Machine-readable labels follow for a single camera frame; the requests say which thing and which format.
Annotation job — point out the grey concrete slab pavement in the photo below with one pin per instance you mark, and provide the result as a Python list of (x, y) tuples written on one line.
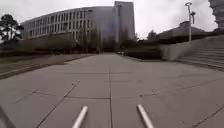
[(110, 76)]

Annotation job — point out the dark green hedge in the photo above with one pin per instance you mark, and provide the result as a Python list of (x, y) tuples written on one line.
[(141, 52)]

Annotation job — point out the large curved grey building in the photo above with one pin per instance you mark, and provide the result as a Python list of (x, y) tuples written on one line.
[(83, 23)]

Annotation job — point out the robot's own part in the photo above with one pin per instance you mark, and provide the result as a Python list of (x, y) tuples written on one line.
[(145, 116), (80, 117)]

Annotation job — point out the dry grass strip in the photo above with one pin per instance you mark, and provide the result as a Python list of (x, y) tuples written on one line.
[(36, 61)]

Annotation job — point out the low dark-roofed building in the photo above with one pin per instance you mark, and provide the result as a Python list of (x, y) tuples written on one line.
[(181, 31)]

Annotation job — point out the pale lamp pole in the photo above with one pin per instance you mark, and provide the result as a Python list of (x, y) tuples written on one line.
[(190, 20)]

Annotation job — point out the grey concrete stairs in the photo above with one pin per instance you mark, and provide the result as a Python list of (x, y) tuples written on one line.
[(206, 56)]

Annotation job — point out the dark pine tree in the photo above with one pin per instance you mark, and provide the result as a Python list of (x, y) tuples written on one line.
[(9, 28)]

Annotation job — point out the tall building corner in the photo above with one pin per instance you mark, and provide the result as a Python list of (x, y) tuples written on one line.
[(218, 13)]

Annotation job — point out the grey concrete wall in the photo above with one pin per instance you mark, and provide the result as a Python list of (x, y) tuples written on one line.
[(186, 47)]

